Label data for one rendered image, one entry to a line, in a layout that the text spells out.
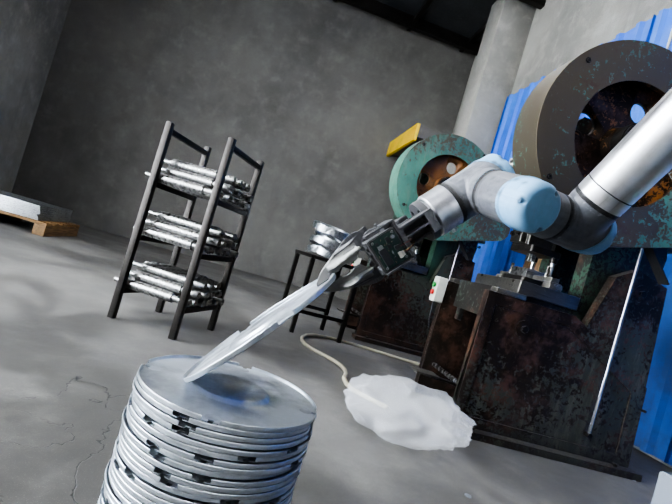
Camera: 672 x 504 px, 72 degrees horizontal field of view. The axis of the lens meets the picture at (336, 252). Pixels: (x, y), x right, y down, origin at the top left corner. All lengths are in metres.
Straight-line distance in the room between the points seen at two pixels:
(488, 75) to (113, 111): 5.02
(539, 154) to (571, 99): 0.25
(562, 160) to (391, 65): 5.83
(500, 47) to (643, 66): 4.22
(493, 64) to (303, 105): 2.71
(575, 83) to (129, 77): 6.27
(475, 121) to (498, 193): 5.33
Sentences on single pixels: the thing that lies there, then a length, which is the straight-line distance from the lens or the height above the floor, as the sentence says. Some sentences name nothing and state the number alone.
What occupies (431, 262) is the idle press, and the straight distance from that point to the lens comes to 3.91.
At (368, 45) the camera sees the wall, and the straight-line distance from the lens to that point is 7.67.
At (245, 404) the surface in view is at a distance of 0.74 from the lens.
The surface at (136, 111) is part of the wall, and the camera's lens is 7.31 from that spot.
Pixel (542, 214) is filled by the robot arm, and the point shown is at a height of 0.70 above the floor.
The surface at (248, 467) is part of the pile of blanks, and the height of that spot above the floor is 0.26.
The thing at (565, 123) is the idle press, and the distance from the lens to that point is 2.05.
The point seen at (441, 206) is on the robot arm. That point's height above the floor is 0.68.
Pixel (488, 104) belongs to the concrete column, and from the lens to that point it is 6.15.
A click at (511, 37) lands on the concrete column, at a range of 6.54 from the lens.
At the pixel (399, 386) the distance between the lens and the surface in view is 1.75.
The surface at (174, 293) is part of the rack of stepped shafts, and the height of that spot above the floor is 0.19.
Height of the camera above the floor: 0.56
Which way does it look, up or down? 1 degrees up
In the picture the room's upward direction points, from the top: 17 degrees clockwise
